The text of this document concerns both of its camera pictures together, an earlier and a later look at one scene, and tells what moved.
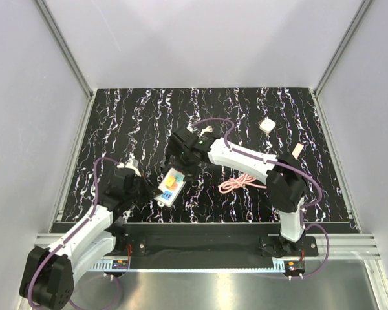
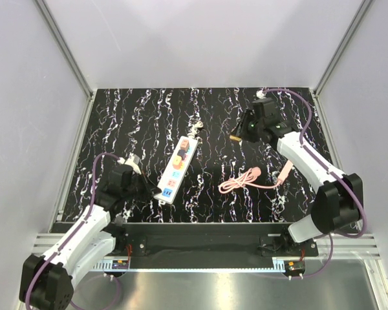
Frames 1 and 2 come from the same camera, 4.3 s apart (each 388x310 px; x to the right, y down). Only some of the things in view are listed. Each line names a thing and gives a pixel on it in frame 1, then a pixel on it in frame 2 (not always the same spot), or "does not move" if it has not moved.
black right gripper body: x=182 y=162 -> x=249 y=129
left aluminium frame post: x=86 y=86 does not move
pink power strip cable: x=242 y=181 does not move
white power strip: x=171 y=186 does not move
